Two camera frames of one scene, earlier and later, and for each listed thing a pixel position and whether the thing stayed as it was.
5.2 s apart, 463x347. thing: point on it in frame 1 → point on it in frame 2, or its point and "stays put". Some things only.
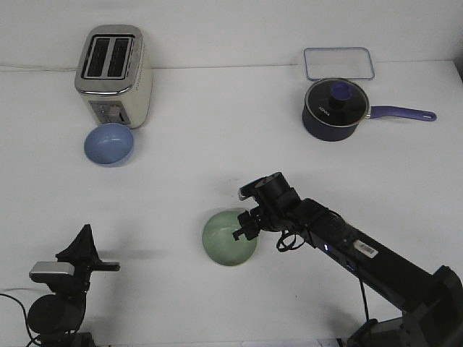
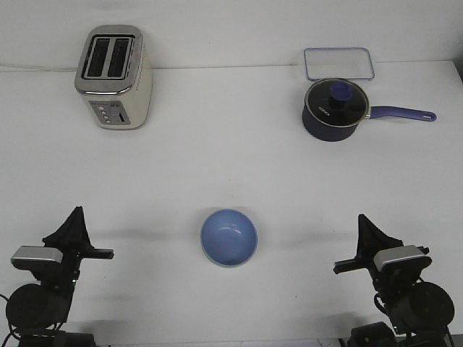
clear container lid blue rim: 338,63 stays put
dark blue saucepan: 334,108 stays put
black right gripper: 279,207 → 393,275
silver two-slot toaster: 113,74 stays put
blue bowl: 109,144 → 228,238
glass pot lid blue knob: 337,102 stays put
